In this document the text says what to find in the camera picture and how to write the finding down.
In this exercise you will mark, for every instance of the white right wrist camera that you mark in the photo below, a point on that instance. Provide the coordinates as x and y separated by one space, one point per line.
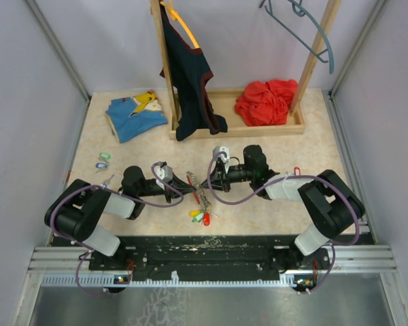
221 152

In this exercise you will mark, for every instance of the navy tank top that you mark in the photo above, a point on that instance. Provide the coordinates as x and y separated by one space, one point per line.
190 73

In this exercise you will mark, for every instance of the aluminium frame rail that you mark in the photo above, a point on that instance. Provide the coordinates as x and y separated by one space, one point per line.
364 259

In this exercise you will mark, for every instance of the orange clothes hanger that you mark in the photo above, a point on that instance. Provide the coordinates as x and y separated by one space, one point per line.
182 22

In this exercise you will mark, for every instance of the key with green tag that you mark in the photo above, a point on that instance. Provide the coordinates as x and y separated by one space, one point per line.
104 156

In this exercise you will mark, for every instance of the metal key organizer red handle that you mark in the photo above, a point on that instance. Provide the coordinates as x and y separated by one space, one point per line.
199 194

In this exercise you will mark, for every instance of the key with dark blue tag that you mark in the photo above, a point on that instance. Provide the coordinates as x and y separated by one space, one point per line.
102 165

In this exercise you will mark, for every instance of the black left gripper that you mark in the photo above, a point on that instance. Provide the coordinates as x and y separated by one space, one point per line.
181 187

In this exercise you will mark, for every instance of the red crumpled cloth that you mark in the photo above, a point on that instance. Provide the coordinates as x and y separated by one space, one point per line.
266 103

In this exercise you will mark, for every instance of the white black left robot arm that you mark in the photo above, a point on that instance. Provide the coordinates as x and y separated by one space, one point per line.
75 214

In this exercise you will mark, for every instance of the key with light blue tag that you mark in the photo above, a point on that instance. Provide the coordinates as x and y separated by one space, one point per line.
107 182

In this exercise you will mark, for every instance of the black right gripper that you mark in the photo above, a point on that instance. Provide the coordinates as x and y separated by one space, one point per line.
217 176

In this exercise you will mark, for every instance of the keys with coloured tags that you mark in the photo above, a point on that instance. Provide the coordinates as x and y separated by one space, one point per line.
204 214

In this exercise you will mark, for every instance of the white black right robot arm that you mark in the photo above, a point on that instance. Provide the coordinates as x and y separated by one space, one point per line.
332 206

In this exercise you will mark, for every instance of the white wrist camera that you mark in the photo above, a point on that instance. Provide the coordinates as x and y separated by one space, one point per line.
163 174
221 152

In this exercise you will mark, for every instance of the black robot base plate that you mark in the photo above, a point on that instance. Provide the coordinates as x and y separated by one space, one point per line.
204 259

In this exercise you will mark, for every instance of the key with red white tag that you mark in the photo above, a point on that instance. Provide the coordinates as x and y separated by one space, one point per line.
297 171

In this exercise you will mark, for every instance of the blue cartoon shirt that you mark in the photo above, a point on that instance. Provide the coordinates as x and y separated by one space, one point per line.
129 117

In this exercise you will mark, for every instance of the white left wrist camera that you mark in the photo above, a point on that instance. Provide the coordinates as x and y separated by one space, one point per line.
163 174

